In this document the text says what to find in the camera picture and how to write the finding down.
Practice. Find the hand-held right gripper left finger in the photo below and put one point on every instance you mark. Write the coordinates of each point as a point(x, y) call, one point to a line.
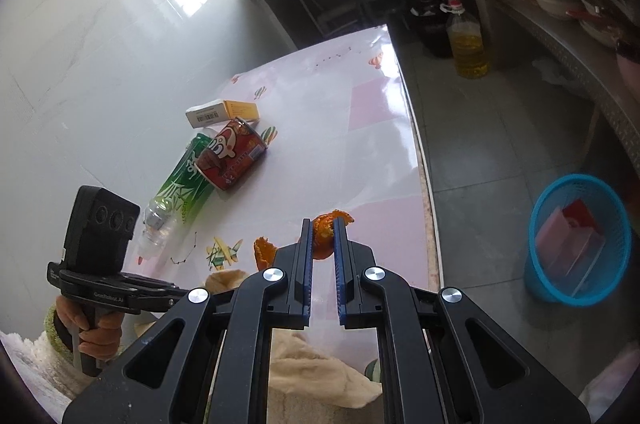
point(309, 284)

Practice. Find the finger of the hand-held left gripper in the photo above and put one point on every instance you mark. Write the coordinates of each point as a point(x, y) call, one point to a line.
point(160, 296)

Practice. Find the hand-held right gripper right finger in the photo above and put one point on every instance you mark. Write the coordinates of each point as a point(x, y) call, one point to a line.
point(340, 284)

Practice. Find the curled orange peel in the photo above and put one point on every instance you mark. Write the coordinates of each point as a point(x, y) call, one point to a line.
point(325, 234)

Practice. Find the orange peel piece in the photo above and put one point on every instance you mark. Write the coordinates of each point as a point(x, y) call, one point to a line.
point(265, 254)

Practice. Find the beige cloth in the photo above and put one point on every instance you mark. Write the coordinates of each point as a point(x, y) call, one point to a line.
point(320, 364)

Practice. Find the green label plastic bottle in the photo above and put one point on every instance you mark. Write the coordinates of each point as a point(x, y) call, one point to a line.
point(182, 189)

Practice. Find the red printed can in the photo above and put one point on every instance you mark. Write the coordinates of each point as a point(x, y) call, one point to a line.
point(230, 154)

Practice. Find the white and yellow box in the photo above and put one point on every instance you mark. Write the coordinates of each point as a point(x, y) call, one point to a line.
point(220, 113)

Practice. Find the blue plastic mesh basket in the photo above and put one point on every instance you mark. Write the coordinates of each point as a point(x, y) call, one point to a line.
point(540, 284)

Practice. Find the clear plastic container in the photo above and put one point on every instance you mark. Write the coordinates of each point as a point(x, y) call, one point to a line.
point(575, 264)

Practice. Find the red snack packet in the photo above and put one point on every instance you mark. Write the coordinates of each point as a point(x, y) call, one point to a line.
point(580, 214)

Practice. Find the person's left forearm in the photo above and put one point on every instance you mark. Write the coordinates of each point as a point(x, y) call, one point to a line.
point(30, 364)

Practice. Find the person's left hand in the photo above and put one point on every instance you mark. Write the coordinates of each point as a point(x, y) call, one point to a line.
point(102, 336)

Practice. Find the yellow cooking oil bottle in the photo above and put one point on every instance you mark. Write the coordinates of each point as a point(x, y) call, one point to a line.
point(467, 49)

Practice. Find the dark ceramic jar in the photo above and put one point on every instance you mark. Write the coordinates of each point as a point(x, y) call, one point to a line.
point(432, 29)

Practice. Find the white crumpled paper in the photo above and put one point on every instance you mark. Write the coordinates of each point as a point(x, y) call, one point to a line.
point(549, 71)

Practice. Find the stack of red dishes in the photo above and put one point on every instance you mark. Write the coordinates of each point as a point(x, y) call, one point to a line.
point(597, 21)

